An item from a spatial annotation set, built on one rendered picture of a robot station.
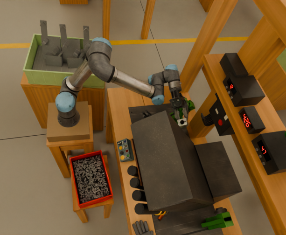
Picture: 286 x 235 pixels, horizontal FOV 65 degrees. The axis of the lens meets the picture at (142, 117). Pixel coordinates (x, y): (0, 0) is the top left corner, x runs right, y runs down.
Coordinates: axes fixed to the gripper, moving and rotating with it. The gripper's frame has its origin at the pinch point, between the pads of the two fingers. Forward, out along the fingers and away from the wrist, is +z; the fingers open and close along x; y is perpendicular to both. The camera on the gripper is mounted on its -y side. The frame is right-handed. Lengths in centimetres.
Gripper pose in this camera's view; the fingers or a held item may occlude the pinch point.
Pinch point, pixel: (183, 121)
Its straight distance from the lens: 138.5
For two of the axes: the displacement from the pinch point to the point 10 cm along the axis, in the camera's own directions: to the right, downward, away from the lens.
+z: 1.7, 9.7, -1.5
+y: -4.6, -0.6, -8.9
